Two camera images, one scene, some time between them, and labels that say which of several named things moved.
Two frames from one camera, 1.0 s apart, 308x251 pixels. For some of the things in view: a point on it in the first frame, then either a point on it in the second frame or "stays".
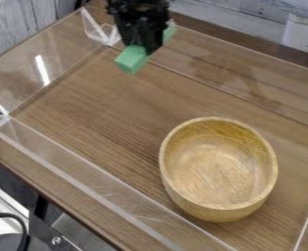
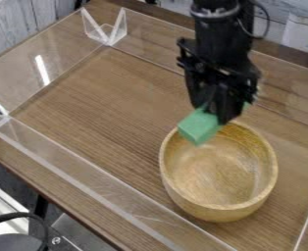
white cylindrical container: (300, 29) stays
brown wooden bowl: (217, 168) stays
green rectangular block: (134, 54) -> (200, 124)
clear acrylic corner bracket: (104, 33) stays
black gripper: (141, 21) -> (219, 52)
